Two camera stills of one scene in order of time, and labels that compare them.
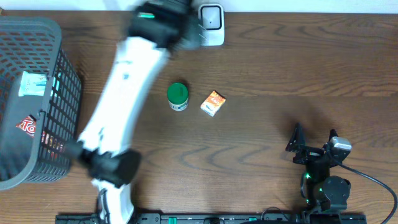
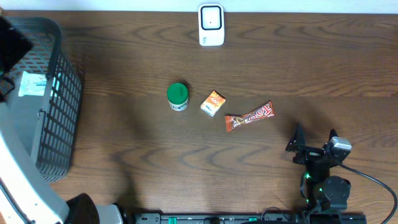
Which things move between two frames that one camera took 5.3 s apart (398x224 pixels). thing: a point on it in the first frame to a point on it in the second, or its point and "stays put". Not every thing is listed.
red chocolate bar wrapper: (28, 124) to (234, 121)
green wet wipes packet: (33, 84) stays put
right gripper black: (309, 153) stays put
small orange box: (212, 102) stays put
